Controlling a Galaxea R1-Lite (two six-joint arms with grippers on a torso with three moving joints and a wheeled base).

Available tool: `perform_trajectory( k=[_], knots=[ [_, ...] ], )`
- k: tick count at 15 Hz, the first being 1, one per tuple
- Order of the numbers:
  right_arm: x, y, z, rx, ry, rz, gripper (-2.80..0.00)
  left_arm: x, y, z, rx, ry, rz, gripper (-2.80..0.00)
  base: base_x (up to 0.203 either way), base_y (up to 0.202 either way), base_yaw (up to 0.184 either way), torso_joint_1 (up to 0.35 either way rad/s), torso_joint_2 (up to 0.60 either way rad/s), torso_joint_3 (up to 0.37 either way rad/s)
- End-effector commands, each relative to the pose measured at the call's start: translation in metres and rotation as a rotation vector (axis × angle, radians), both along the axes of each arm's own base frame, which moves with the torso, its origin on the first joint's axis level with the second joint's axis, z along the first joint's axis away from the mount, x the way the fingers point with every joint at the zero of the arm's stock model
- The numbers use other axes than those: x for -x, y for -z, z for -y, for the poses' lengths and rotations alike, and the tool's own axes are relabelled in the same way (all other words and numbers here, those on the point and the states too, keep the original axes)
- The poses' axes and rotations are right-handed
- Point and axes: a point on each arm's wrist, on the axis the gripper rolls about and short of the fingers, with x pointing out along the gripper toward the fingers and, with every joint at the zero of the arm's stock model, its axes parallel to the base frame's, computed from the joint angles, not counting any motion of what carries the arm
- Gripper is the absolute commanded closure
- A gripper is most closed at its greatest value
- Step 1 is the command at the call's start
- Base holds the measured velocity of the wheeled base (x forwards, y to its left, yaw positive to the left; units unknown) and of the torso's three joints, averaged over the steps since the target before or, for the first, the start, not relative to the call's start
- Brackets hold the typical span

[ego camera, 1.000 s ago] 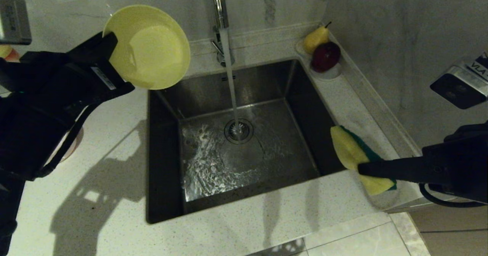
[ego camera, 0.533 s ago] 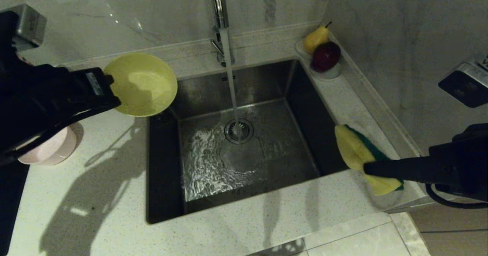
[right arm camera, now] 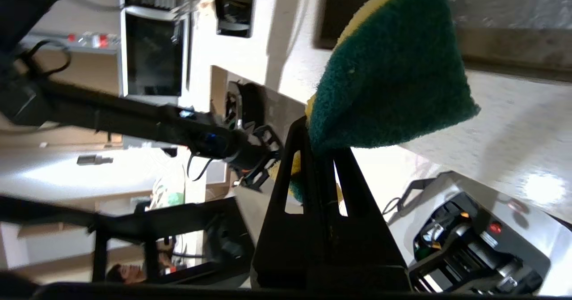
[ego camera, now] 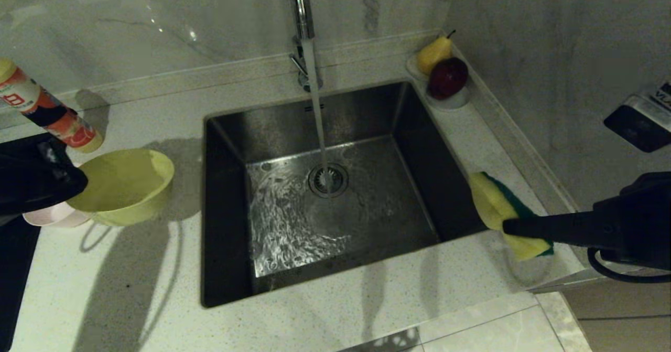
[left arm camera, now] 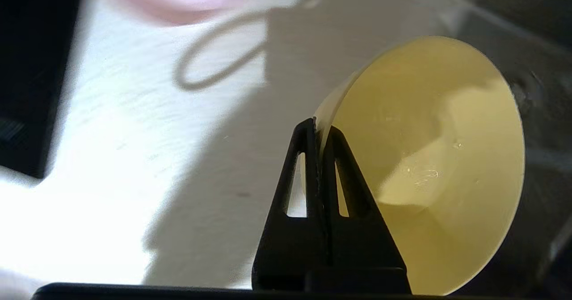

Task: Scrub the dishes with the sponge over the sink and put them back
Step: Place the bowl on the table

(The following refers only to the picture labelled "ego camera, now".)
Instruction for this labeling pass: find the pink plastic bowl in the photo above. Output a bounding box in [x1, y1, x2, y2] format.
[22, 201, 92, 229]

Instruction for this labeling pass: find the yellow plastic bowl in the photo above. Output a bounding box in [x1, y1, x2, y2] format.
[66, 148, 175, 228]

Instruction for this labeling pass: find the green and yellow sponge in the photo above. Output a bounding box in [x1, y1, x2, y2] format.
[468, 172, 554, 262]

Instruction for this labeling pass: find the orange white dish soap bottle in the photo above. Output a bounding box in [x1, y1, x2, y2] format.
[0, 57, 104, 154]

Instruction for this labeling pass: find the stainless steel sink basin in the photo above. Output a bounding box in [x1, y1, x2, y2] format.
[201, 82, 494, 308]

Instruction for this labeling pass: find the chrome faucet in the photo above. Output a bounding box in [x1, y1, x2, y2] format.
[289, 0, 324, 93]

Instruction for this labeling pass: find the black induction cooktop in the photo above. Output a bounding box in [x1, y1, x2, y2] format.
[0, 132, 69, 352]

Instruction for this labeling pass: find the beige wooden cabinet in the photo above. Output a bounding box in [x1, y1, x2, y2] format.
[561, 279, 671, 352]

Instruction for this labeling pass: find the small white fruit dish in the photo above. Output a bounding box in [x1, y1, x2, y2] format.
[405, 53, 471, 112]

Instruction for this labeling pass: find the dark red apple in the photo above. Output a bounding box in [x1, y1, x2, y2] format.
[428, 57, 470, 100]

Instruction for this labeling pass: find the yellow pear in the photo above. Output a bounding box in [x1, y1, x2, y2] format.
[417, 29, 456, 76]

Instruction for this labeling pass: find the round metal drain strainer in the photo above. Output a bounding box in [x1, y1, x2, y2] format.
[308, 163, 350, 199]

